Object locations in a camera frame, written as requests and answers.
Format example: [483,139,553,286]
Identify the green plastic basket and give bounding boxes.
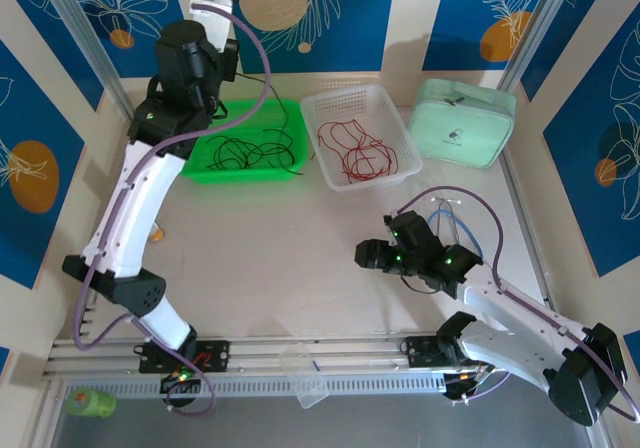
[179,98,309,187]

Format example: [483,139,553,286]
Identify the blue stethoscope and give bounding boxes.
[427,195,486,265]

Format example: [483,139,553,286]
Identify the mint green zip pouch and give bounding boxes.
[407,78,518,171]

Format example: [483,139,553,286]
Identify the clear plastic box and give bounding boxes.
[279,342,330,409]

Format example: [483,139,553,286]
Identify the white plastic basket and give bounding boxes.
[298,83,424,198]

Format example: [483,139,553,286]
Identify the black power connector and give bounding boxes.
[442,372,496,403]
[159,371,202,395]

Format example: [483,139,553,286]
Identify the grey metal panel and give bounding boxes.
[49,367,601,448]

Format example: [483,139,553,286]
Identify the green tape roll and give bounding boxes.
[66,387,117,419]

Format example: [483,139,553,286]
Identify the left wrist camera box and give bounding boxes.
[189,0,235,53]

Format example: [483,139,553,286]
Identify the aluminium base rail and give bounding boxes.
[42,330,594,384]

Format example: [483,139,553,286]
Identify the black wires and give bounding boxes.
[107,112,526,339]

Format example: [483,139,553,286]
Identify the aluminium frame post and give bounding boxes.
[37,0,140,125]
[497,0,576,94]

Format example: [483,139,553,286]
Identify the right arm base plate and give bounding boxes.
[402,336,501,369]

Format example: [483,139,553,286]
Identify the aluminium side rail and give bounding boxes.
[499,152,556,314]
[74,115,146,339]

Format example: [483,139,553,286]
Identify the grey slotted cable duct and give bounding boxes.
[62,372,446,399]

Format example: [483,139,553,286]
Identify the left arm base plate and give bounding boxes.
[137,340,232,374]

